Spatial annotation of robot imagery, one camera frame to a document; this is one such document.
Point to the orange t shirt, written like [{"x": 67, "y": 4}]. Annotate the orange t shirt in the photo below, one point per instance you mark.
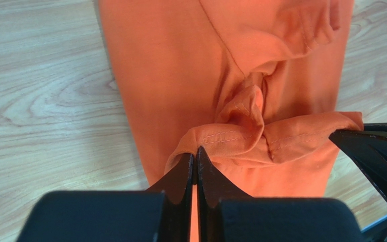
[{"x": 253, "y": 82}]

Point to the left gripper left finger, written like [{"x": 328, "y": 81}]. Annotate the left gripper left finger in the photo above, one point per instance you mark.
[{"x": 176, "y": 185}]

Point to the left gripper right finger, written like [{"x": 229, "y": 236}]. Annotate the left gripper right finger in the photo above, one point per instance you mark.
[{"x": 213, "y": 188}]

